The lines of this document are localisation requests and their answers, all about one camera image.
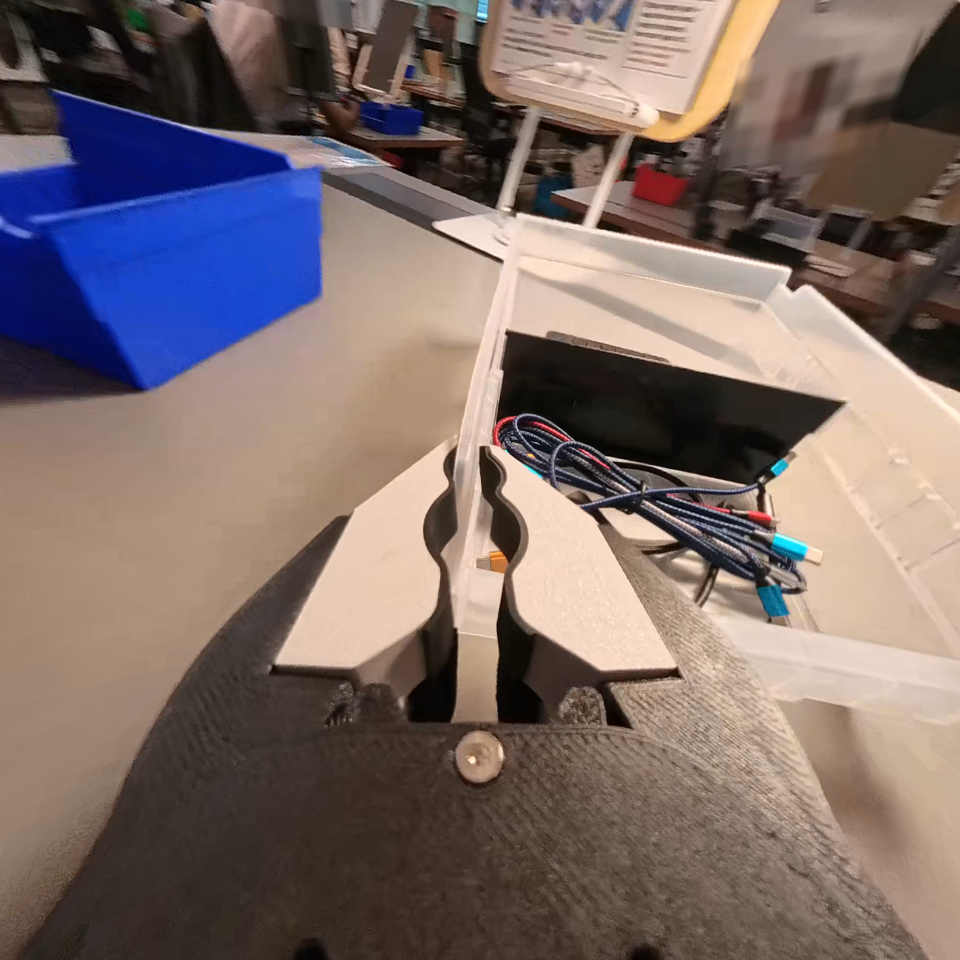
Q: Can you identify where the work table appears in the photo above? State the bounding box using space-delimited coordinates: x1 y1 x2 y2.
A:
551 180 960 324
330 123 466 153

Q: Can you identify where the white document stand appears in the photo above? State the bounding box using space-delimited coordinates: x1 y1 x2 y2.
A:
433 63 663 261

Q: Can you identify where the red bin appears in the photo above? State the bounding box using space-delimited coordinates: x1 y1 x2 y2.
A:
633 165 693 204

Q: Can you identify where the instruction sheet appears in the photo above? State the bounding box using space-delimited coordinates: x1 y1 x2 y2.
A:
491 0 740 115

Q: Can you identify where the black cable with orange plug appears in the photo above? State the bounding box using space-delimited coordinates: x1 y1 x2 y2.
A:
472 463 725 609

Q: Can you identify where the red braided usb cable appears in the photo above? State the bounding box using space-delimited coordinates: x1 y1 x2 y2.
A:
510 420 781 526

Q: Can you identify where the clear plastic bin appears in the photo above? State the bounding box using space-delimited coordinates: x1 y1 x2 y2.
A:
442 212 960 725

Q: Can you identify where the black usb hub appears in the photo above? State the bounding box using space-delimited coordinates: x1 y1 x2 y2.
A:
496 330 847 485

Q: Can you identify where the small blue bin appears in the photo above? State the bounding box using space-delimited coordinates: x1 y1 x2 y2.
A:
360 99 426 138

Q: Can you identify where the blue plastic bin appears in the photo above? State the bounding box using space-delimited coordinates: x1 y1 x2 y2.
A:
0 88 325 391

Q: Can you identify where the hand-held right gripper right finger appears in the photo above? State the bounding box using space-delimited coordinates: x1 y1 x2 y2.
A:
478 444 681 726

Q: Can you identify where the blue white paper sheet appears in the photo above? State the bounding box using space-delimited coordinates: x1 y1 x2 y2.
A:
288 135 393 172

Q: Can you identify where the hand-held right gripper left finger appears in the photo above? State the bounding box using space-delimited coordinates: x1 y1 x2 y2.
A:
272 437 462 723

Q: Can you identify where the blue braided usb cable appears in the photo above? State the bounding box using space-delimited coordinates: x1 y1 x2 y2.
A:
491 414 825 624

